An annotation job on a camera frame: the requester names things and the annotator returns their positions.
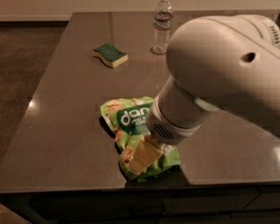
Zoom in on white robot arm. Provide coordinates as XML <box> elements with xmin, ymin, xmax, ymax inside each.
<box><xmin>128</xmin><ymin>15</ymin><xmax>280</xmax><ymax>175</ymax></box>

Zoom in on dark cabinet drawers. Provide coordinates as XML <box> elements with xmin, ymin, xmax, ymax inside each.
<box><xmin>0</xmin><ymin>186</ymin><xmax>280</xmax><ymax>224</ymax></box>

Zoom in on green rice chip bag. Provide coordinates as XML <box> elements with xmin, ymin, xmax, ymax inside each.
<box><xmin>100</xmin><ymin>96</ymin><xmax>181</xmax><ymax>182</ymax></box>

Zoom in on clear plastic water bottle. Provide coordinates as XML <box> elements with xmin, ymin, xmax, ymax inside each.
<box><xmin>151</xmin><ymin>0</ymin><xmax>174</xmax><ymax>55</ymax></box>

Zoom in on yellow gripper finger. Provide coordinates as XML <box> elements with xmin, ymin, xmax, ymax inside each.
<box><xmin>128</xmin><ymin>134</ymin><xmax>165</xmax><ymax>175</ymax></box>

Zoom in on green and yellow sponge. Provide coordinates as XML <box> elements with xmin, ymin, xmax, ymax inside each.
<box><xmin>92</xmin><ymin>43</ymin><xmax>128</xmax><ymax>68</ymax></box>

